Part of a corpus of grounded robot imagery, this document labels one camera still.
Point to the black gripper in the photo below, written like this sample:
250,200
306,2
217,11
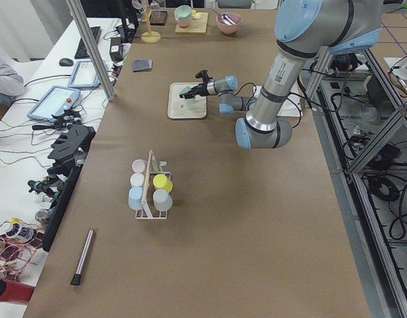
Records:
201,89

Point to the green cup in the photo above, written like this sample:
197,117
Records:
188,93

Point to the cream rabbit tray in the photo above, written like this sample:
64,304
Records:
180,108

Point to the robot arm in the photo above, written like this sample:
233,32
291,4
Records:
301,29

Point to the dark brown tray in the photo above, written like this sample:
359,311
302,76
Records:
158,18

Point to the pink cup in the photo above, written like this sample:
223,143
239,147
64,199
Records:
139,166

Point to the yellow cup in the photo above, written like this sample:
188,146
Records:
161,181

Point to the cream white cup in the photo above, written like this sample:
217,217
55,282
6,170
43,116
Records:
137,180

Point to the grey cup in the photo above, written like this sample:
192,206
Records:
162,200

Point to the light blue cup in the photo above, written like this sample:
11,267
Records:
135,198

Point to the grey folded cloth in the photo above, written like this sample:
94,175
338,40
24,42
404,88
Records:
142,65

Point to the wooden cutting board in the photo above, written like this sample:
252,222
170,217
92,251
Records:
198,25

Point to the wooden stand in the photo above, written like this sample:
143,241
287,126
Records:
149,36

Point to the pink bowl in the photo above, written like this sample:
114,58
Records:
229,28

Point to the mint green bowl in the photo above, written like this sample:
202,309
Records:
183,15

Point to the blue teach pendant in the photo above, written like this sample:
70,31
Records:
84,76
57,100

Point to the black computer mouse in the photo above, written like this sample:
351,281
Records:
66,62

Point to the black plastic holder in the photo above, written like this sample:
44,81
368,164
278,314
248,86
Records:
64,148

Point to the metal cylinder black tip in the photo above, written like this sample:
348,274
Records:
77,277

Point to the red cylinder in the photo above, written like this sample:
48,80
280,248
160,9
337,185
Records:
15,292

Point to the white wire cup rack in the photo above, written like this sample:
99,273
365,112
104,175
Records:
151,212

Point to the wooden rack handle rod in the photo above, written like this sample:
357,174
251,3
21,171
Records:
144,201

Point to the aluminium frame post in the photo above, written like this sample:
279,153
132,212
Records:
77,12

